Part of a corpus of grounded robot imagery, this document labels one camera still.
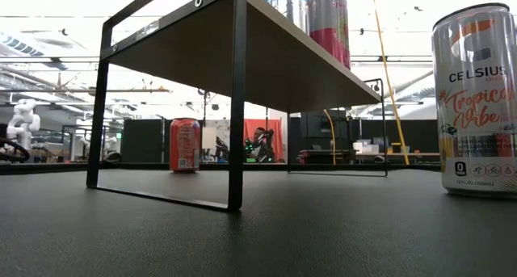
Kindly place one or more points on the red soda can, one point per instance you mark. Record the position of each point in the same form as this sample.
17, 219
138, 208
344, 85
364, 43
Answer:
185, 145

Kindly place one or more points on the blue silver energy drink can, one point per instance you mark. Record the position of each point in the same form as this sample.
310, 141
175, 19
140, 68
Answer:
292, 4

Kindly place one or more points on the silver can black top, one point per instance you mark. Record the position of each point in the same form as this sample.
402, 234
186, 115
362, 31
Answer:
476, 107

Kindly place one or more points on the black background robot arm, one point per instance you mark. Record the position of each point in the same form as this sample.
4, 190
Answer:
260, 145

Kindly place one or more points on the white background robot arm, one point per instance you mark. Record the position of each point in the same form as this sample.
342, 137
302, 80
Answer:
24, 121

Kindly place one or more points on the white sign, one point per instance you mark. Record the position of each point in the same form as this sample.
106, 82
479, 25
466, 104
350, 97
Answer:
209, 137

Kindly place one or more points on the black cabinet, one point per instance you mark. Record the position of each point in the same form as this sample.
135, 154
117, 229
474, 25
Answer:
311, 127

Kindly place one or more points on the black stand pole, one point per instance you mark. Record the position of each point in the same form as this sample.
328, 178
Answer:
204, 107

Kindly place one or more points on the wooden board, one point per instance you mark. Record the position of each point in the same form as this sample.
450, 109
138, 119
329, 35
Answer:
250, 47

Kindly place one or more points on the white boxes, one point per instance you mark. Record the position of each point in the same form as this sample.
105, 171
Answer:
365, 148

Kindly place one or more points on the black partition panel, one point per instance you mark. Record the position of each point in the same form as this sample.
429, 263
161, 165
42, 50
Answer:
420, 135
141, 139

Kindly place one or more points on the wooden workbench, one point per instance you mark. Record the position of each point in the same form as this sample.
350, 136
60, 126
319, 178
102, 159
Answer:
420, 154

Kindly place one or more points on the black table frame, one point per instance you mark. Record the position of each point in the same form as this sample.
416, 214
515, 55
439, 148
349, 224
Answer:
60, 168

